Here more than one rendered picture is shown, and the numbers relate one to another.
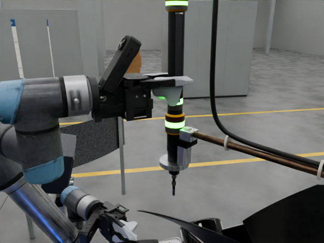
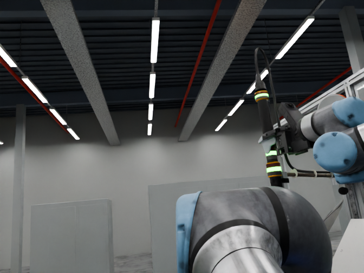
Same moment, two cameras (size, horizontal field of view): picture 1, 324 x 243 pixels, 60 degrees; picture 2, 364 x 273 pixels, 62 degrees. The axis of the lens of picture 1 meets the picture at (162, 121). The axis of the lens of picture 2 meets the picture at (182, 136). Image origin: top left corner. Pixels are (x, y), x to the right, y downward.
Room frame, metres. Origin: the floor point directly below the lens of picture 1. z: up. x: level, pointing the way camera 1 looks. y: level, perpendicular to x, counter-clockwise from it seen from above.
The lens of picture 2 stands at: (0.84, 0.95, 1.46)
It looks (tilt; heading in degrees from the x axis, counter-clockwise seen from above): 14 degrees up; 272
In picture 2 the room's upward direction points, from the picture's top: 6 degrees counter-clockwise
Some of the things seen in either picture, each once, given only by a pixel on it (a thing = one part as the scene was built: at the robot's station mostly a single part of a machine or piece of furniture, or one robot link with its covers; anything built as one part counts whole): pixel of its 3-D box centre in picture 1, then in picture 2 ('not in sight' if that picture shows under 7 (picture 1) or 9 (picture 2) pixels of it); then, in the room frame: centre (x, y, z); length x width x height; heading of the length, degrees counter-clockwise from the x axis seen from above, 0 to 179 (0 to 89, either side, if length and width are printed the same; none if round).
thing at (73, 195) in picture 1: (76, 200); not in sight; (0.85, 0.30, 1.17); 0.11 x 0.08 x 0.09; 50
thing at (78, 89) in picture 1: (78, 96); (317, 127); (0.51, 0.16, 1.64); 0.08 x 0.05 x 0.08; 23
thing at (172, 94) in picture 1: (173, 91); not in sight; (0.56, -0.02, 1.64); 0.09 x 0.03 x 0.06; 104
